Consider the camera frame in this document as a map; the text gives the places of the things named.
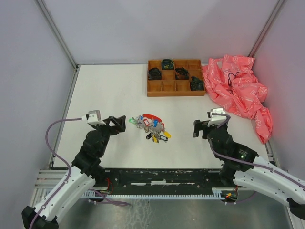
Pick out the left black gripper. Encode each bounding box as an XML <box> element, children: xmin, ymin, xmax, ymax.
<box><xmin>92</xmin><ymin>115</ymin><xmax>126</xmax><ymax>156</ymax></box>

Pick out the keyring bunch with red opener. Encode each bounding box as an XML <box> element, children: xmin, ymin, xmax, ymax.
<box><xmin>128</xmin><ymin>114</ymin><xmax>172</xmax><ymax>144</ymax></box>

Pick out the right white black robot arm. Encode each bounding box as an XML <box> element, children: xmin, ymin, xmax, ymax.
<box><xmin>193</xmin><ymin>120</ymin><xmax>305</xmax><ymax>219</ymax></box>

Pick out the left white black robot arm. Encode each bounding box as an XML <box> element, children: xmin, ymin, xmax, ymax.
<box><xmin>21</xmin><ymin>110</ymin><xmax>126</xmax><ymax>229</ymax></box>

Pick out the black item right compartment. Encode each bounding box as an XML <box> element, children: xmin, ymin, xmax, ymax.
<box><xmin>190</xmin><ymin>76</ymin><xmax>204</xmax><ymax>91</ymax></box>

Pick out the black item compartment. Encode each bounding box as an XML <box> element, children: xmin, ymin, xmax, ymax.
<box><xmin>148</xmin><ymin>67</ymin><xmax>162</xmax><ymax>81</ymax></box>
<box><xmin>161</xmin><ymin>59</ymin><xmax>174</xmax><ymax>70</ymax></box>
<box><xmin>190</xmin><ymin>76</ymin><xmax>204</xmax><ymax>91</ymax></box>
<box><xmin>175</xmin><ymin>67</ymin><xmax>189</xmax><ymax>80</ymax></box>

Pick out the wooden compartment tray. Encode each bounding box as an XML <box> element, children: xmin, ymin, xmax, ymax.
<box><xmin>146</xmin><ymin>59</ymin><xmax>205</xmax><ymax>97</ymax></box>

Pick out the black item middle compartment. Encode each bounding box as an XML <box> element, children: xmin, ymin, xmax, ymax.
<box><xmin>175</xmin><ymin>67</ymin><xmax>189</xmax><ymax>80</ymax></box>

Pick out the pink plastic bag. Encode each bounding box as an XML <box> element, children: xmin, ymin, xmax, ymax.
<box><xmin>202</xmin><ymin>54</ymin><xmax>273</xmax><ymax>144</ymax></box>

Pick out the black item left compartment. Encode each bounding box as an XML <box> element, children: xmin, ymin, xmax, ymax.
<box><xmin>148</xmin><ymin>67</ymin><xmax>162</xmax><ymax>81</ymax></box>

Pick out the black item top compartment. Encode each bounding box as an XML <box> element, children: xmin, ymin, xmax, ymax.
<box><xmin>161</xmin><ymin>59</ymin><xmax>174</xmax><ymax>70</ymax></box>

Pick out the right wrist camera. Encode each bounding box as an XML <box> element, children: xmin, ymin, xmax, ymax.
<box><xmin>207</xmin><ymin>108</ymin><xmax>231</xmax><ymax>126</ymax></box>

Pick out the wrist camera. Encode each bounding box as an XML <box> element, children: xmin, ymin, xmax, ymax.
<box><xmin>207</xmin><ymin>108</ymin><xmax>231</xmax><ymax>126</ymax></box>
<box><xmin>86</xmin><ymin>110</ymin><xmax>106</xmax><ymax>126</ymax></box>

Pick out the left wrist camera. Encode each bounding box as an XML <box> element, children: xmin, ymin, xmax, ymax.
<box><xmin>86</xmin><ymin>110</ymin><xmax>106</xmax><ymax>126</ymax></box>

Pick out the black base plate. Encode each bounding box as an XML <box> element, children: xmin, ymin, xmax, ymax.
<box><xmin>96</xmin><ymin>168</ymin><xmax>235</xmax><ymax>191</ymax></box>

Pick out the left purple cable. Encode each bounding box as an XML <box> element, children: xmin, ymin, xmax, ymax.
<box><xmin>28</xmin><ymin>116</ymin><xmax>132</xmax><ymax>229</ymax></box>

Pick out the purple cable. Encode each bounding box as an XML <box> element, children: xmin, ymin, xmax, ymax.
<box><xmin>28</xmin><ymin>116</ymin><xmax>132</xmax><ymax>229</ymax></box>
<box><xmin>209</xmin><ymin>113</ymin><xmax>305</xmax><ymax>205</ymax></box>

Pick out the white slotted cable duct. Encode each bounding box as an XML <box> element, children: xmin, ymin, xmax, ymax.
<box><xmin>81</xmin><ymin>187</ymin><xmax>239</xmax><ymax>198</ymax></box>

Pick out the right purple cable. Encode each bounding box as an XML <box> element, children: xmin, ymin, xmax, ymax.
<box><xmin>209</xmin><ymin>113</ymin><xmax>305</xmax><ymax>205</ymax></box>

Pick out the aluminium frame rail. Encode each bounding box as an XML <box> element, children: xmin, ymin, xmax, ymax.
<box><xmin>35</xmin><ymin>0</ymin><xmax>79</xmax><ymax>70</ymax></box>

